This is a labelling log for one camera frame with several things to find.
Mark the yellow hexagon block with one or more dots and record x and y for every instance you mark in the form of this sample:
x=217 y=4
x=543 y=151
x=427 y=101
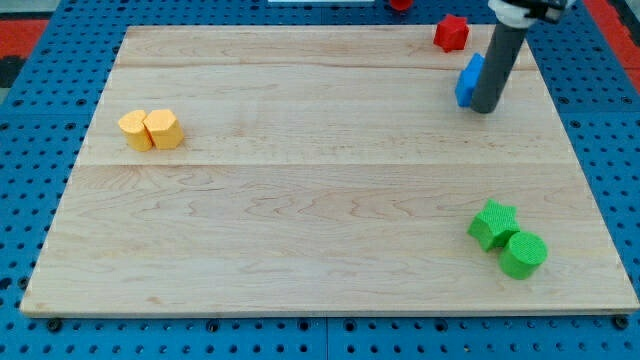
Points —
x=164 y=129

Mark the red star block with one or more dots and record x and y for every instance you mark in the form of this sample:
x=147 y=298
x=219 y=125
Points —
x=451 y=33

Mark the green star block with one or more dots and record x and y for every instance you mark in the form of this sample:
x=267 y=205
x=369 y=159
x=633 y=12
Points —
x=494 y=225

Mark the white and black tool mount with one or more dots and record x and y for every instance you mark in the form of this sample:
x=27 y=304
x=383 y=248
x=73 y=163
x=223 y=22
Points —
x=522 y=14

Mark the blue triangle block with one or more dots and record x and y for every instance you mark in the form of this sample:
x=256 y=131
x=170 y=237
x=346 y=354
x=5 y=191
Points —
x=467 y=80

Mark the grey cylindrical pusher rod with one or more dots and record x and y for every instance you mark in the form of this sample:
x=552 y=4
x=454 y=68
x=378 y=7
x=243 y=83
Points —
x=501 y=55

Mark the yellow half-round block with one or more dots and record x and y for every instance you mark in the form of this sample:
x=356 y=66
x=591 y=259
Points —
x=133 y=128

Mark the red block at top edge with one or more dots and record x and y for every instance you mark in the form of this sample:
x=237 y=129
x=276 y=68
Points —
x=400 y=5

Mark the wooden board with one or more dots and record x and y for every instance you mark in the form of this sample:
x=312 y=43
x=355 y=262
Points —
x=325 y=171

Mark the green cylinder block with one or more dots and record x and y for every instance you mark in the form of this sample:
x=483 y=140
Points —
x=523 y=254

